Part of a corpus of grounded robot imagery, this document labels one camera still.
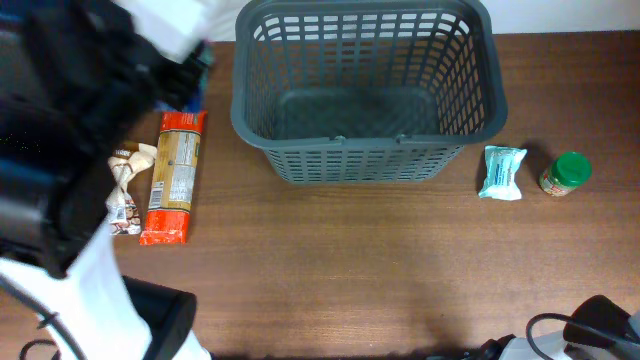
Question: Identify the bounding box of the grey plastic basket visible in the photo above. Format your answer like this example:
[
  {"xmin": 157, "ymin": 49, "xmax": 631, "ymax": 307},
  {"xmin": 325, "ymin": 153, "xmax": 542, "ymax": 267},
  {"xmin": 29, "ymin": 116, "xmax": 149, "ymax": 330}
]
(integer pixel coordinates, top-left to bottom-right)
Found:
[{"xmin": 231, "ymin": 0, "xmax": 508, "ymax": 184}]

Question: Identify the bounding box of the green lid jar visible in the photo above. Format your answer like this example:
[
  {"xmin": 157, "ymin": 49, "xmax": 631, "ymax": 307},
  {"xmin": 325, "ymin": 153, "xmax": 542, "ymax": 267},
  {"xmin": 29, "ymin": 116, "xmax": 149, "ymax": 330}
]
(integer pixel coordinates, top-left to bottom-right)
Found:
[{"xmin": 539, "ymin": 152, "xmax": 592, "ymax": 197}]

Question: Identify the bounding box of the orange spaghetti package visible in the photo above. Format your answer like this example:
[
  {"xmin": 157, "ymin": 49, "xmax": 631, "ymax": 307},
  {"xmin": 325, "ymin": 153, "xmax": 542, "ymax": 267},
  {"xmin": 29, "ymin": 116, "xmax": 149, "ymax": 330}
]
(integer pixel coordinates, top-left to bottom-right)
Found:
[{"xmin": 139, "ymin": 112, "xmax": 207, "ymax": 246}]

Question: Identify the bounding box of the light green tissue packet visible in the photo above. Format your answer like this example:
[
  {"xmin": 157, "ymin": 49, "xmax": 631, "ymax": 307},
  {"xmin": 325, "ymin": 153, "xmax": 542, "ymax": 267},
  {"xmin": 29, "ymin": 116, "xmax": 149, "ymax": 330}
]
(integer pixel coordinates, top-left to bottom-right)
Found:
[{"xmin": 478, "ymin": 145, "xmax": 527, "ymax": 201}]

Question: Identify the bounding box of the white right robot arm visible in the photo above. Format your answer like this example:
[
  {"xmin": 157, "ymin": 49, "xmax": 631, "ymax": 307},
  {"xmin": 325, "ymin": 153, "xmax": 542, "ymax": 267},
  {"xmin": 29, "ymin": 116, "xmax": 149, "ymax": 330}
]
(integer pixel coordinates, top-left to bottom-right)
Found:
[{"xmin": 463, "ymin": 295, "xmax": 639, "ymax": 360}]

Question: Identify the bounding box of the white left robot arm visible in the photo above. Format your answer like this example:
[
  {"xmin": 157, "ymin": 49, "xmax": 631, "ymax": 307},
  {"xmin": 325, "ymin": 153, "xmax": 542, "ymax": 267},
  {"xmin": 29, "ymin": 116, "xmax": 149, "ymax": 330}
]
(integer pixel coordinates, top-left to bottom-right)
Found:
[{"xmin": 1, "ymin": 0, "xmax": 218, "ymax": 359}]

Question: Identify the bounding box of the beige crumpled snack bag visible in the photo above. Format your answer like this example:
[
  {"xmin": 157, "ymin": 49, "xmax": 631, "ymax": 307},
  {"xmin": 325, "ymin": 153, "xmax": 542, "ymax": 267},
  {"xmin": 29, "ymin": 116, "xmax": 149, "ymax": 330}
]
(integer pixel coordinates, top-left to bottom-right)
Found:
[{"xmin": 105, "ymin": 141, "xmax": 157, "ymax": 235}]

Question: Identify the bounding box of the blue cardboard box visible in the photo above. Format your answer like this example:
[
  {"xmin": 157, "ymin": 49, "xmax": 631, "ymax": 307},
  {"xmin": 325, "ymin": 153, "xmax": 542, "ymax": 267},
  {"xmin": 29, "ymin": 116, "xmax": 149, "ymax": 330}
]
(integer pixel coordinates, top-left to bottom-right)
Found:
[{"xmin": 154, "ymin": 41, "xmax": 214, "ymax": 113}]

